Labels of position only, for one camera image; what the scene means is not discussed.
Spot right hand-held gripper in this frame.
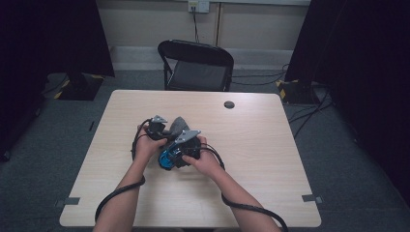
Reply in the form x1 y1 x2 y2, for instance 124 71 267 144
173 130 201 168

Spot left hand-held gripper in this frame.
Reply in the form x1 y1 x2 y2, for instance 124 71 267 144
146 115 168 140

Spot gray terry cloth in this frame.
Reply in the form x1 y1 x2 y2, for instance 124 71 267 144
163 116 191 140

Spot blue toy car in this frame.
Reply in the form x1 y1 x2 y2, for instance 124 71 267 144
158 143 182 171

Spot person's right hand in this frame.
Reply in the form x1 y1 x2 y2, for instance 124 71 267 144
182 136 223 181

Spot person's left hand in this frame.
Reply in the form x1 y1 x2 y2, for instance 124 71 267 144
133 125 168 165

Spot black folding chair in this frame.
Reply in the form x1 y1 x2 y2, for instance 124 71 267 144
157 39 235 92

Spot striped stand base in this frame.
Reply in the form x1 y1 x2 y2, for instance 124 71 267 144
53 72 104 102
275 78 321 105

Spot gray floor tape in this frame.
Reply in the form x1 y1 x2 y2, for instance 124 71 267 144
301 193 324 204
54 196 81 209

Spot dark curtain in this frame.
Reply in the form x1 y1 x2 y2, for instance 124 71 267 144
0 0 116 162
284 0 410 207

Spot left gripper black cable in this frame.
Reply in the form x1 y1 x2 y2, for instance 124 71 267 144
95 118 153 223

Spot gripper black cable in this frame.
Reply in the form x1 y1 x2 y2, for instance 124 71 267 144
95 118 153 223
192 143 289 232

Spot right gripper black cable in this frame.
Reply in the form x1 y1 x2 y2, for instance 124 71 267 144
192 143 289 232

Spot black wall socket cable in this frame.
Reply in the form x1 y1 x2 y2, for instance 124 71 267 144
191 6 199 44

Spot vertical wall conduit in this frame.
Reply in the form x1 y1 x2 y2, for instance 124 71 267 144
215 2 224 46

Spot black floor cables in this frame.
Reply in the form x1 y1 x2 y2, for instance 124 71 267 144
231 63 335 139

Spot white wall socket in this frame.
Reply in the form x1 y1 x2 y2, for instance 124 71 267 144
188 0 211 14

